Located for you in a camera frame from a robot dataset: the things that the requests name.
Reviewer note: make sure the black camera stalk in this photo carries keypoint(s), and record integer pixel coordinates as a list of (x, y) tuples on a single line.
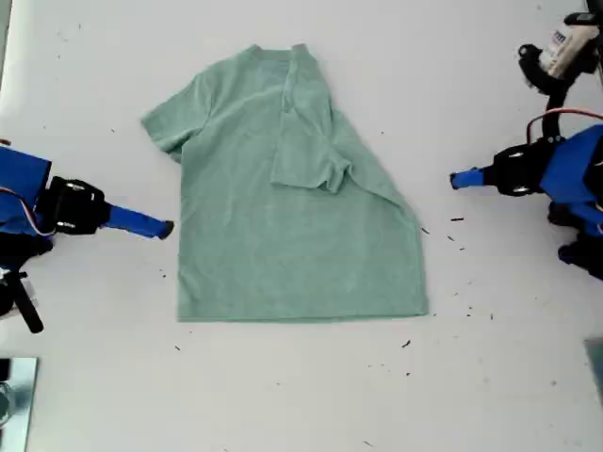
[(556, 103), (28, 306)]

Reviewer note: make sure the green t-shirt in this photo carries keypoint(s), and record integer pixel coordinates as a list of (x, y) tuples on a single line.
[(282, 259)]

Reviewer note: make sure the shiny steel plate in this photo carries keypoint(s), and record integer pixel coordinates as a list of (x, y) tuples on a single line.
[(23, 400)]

